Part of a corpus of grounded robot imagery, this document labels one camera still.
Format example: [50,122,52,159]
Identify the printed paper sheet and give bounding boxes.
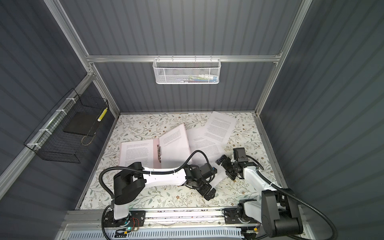
[202,112,237,145]
[210,163,227,188]
[119,140,155,168]
[159,124,191,169]
[187,127,225,163]

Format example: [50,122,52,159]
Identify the pink file folder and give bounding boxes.
[119,122,193,170]

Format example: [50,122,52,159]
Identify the printed paper sheet front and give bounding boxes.
[210,163,227,188]

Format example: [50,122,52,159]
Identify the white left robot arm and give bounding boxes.
[113,162,217,221]

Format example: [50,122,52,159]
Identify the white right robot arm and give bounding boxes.
[216,148,304,238]

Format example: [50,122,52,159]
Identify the floral table mat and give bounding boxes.
[79,112,277,210]

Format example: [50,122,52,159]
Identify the white ventilation grille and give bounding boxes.
[66,227,244,240]

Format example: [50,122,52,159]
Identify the pens in white basket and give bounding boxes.
[174,75,219,84]

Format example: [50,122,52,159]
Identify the yellow marker pen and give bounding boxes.
[97,107,108,122]

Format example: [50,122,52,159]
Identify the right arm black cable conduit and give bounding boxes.
[245,154,339,240]

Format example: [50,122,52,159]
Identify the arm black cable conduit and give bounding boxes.
[98,149,214,240]
[245,154,339,240]

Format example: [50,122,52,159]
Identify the white wire mesh basket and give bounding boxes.
[153,59,222,85]

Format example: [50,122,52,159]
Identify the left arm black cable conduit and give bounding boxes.
[98,149,214,240]

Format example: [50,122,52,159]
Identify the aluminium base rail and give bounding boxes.
[56,205,316,240]

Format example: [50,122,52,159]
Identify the black wire mesh basket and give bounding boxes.
[24,91,109,164]

